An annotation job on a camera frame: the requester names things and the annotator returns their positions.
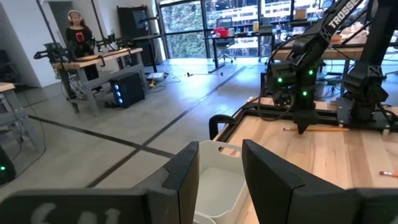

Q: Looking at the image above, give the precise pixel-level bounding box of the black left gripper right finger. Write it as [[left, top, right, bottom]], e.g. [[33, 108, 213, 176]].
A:
[[242, 139, 349, 224]]

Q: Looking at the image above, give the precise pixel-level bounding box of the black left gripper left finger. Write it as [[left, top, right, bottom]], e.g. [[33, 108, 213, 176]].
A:
[[133, 141, 200, 224]]

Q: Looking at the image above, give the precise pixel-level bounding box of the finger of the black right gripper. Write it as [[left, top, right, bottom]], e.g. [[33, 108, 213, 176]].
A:
[[292, 108, 321, 136]]

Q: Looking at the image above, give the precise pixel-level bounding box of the white plastic bin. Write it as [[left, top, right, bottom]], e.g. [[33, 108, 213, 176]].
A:
[[193, 139, 249, 224]]

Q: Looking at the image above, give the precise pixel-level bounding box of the wooden background table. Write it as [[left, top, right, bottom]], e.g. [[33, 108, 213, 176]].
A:
[[273, 37, 398, 97]]

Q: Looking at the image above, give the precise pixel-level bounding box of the cardboard box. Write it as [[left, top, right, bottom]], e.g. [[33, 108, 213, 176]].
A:
[[294, 7, 308, 21]]

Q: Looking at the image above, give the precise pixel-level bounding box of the black office desk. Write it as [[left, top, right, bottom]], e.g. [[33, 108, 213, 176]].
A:
[[203, 30, 276, 74]]

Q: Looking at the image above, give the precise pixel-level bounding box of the black computer tower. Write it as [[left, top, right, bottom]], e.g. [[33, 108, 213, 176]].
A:
[[109, 72, 146, 109]]

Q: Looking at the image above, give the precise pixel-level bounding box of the red object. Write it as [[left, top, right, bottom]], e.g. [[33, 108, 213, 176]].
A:
[[213, 27, 230, 39]]

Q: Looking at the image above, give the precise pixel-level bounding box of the white power strip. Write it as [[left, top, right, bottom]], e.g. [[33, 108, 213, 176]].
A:
[[146, 72, 169, 81]]

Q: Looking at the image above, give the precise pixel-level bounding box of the black office chair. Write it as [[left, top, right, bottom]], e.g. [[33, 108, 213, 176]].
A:
[[214, 17, 238, 64]]

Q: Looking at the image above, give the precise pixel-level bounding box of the wooden top workstation table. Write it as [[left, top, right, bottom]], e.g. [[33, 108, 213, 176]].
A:
[[51, 46, 147, 118]]

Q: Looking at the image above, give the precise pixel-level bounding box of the black cabinet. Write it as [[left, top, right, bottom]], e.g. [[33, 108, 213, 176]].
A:
[[116, 5, 156, 67]]

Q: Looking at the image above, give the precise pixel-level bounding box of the person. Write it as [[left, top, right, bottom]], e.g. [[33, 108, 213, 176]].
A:
[[64, 9, 101, 91]]

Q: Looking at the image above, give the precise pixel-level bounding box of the black device green light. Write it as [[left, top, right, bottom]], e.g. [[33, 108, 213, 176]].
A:
[[0, 145, 17, 186]]

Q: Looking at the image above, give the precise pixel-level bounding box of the grey metal table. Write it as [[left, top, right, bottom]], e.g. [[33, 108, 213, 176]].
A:
[[0, 82, 47, 153]]

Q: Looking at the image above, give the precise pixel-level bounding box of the black aluminium frame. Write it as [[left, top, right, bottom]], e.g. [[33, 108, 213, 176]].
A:
[[214, 101, 398, 142]]

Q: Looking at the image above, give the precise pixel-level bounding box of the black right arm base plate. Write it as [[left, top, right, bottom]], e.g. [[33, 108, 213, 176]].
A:
[[335, 96, 398, 131]]

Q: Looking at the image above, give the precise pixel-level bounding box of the black curved handle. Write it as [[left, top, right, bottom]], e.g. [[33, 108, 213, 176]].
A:
[[208, 114, 239, 141]]

